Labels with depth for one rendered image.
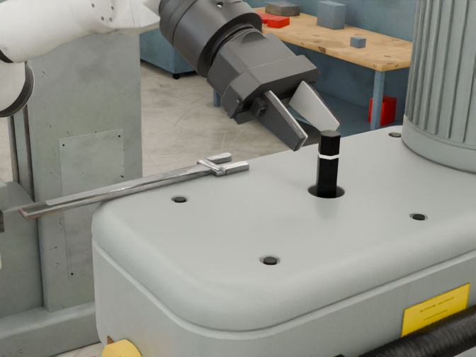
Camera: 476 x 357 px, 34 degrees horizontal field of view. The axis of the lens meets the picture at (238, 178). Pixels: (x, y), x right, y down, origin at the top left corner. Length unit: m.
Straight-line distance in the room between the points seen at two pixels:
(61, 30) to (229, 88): 0.24
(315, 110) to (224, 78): 0.10
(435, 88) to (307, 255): 0.29
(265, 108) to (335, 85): 6.40
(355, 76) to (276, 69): 6.17
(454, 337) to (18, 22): 0.57
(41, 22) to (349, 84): 6.18
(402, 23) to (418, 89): 5.61
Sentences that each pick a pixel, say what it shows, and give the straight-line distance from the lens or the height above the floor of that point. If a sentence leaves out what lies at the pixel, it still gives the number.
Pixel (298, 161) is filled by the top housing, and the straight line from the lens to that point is 0.85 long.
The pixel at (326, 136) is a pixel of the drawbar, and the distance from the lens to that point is 0.75.
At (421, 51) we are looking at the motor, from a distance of 0.89.
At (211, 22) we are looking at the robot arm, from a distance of 0.79.
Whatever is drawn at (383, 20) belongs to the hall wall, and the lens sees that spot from 6.64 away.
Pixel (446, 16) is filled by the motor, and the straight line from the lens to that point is 0.85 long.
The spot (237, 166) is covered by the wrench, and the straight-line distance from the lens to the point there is 0.81.
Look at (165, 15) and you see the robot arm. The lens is 0.82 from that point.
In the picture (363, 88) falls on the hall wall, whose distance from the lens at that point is 6.89.
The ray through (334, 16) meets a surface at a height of 0.99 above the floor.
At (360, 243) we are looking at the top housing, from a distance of 0.68.
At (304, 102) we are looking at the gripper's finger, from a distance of 0.80.
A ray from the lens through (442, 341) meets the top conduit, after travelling 0.73.
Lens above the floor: 2.20
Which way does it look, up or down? 23 degrees down
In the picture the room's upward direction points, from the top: 2 degrees clockwise
